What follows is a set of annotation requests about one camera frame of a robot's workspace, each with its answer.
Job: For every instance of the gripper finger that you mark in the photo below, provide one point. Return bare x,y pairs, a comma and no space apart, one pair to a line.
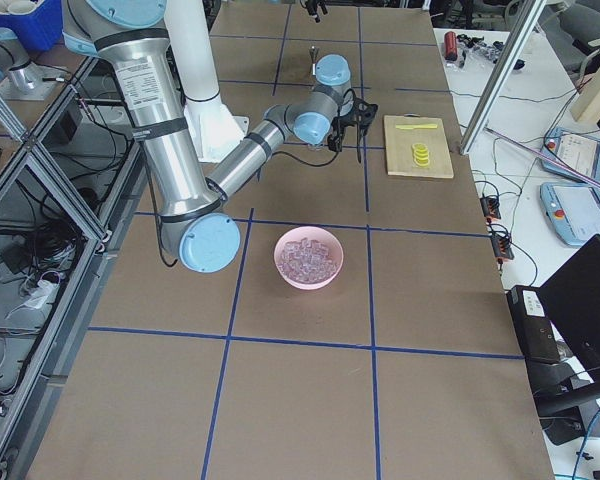
315,16

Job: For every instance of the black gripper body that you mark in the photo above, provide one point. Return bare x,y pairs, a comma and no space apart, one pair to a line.
313,8
339,131

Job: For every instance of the black ice tongs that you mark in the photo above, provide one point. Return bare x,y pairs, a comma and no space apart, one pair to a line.
361,132

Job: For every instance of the steel double jigger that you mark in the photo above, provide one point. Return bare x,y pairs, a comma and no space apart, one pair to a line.
314,56

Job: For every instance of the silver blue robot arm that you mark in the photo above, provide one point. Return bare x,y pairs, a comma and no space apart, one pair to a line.
161,55

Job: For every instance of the clear wine glass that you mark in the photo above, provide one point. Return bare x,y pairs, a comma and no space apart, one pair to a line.
317,148

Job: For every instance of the pink bowl with ice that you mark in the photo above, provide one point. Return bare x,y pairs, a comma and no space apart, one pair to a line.
308,258

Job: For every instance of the yellow plastic knife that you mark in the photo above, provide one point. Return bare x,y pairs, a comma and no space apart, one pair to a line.
420,126

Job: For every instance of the wooden cutting board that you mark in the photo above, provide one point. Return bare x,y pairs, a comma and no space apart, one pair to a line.
399,161

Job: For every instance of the lemon slice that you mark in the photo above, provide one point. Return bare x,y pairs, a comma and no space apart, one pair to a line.
421,155

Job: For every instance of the red cylindrical bottle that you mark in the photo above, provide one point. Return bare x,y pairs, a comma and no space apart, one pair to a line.
450,46

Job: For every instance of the clear plastic bag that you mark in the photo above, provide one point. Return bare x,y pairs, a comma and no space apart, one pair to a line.
476,49

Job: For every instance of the far blue teach pendant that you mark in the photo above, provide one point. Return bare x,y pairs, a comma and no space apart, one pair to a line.
579,151

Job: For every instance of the blue teach pendant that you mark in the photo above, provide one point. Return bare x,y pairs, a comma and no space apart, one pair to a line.
579,151
573,210

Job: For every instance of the near blue teach pendant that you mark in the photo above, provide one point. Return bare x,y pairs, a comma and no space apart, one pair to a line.
573,210

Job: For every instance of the grey office chair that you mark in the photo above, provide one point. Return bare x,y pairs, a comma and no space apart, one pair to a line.
577,40

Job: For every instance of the blue plastic bin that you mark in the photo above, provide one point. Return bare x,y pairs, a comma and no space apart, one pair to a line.
39,30

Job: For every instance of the black laptop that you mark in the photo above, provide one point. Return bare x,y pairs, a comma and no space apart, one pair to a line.
571,300

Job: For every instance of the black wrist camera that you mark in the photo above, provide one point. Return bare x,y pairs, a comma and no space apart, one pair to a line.
363,112

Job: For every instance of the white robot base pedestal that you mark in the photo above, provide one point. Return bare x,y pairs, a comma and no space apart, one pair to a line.
215,131

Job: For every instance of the aluminium frame post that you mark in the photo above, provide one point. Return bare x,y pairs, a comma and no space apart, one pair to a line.
528,16

